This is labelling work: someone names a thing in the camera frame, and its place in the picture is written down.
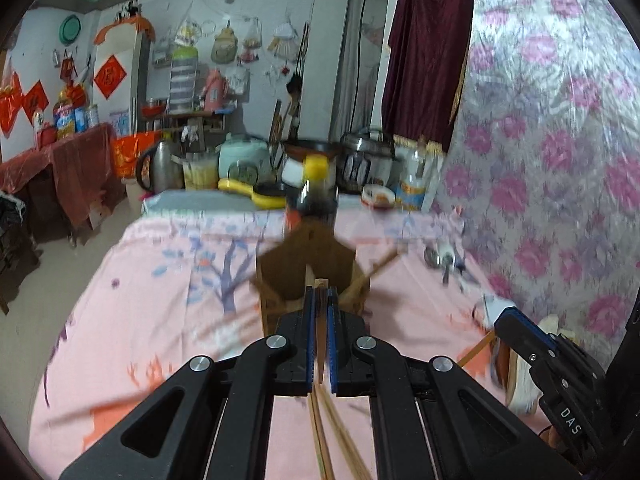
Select pale single wooden chopstick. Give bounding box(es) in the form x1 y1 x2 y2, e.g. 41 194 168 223
457 334 497 367
320 385 373 480
307 280 337 480
342 251 401 303

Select steel electric kettle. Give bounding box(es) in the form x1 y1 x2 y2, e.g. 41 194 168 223
136 140 185 195

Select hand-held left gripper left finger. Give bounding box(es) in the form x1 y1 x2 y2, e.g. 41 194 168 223
59 285 317 480

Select wooden chopstick holder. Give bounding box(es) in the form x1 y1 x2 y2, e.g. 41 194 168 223
250 222 373 338

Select metal spoons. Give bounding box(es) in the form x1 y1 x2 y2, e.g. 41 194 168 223
424 240 481 286

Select red cloth covered table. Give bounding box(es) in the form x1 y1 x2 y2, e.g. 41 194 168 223
0 122 126 246

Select clear bag with red contents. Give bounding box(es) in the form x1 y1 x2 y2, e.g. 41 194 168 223
239 17 263 63

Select cardboard box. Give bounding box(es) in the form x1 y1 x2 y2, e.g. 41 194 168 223
87 200 113 231

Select dark soy sauce bottle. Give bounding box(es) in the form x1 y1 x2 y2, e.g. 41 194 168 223
285 154 341 233

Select red plastic bag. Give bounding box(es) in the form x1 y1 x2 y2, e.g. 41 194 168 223
0 70 25 136

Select panda plush toy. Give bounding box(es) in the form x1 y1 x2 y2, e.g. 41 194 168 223
115 0 143 23

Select white hanging plastic bag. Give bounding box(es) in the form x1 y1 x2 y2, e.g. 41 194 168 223
270 20 301 58

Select yellow cooking oil jug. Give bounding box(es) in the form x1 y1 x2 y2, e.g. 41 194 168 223
54 87 83 141

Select cream lidded pot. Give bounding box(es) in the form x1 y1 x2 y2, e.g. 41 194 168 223
182 152 221 191

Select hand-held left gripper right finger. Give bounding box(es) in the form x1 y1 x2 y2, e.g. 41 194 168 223
327 287 583 480

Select red diamond paper poster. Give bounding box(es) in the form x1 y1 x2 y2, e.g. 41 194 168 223
93 56 130 101
22 82 50 121

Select green round plate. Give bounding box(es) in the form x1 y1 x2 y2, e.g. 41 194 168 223
59 15 82 45

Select clear bag with yellow contents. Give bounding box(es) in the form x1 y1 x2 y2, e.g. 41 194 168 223
172 5 201 46

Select red and white bowl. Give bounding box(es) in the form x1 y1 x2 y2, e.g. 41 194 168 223
361 183 397 209

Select red gift bag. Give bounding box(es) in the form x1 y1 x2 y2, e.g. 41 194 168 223
110 130 163 178

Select grey blue cloth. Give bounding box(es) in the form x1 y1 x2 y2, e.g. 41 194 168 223
141 190 288 218

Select white cooker with black pan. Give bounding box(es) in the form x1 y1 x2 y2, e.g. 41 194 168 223
280 139 346 188

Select light green rice cooker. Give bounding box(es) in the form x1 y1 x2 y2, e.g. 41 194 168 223
217 134 273 186

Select white refrigerator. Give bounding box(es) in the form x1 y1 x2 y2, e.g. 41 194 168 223
95 20 153 136

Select yellow frying pan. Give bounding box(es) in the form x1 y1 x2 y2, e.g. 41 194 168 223
218 178 288 211

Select pile of grey clothes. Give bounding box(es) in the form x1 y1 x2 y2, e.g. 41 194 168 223
0 192 26 241

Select pink printed tablecloth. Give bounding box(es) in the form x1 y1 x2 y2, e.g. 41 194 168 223
27 205 556 480

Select white power adapter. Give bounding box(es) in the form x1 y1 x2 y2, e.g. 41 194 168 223
480 295 516 323

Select clear plastic oil bottle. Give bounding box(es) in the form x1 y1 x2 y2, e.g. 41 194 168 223
397 147 436 212

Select pink thermos flask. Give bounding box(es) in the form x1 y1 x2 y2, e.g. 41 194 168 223
200 69 228 113

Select silver pressure cooker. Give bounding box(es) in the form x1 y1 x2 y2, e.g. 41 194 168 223
340 127 401 196

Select beige hanging pouch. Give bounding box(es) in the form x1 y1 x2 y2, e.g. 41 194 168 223
210 22 238 63

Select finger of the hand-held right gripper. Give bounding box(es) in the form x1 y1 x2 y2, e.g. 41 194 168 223
492 307 558 361

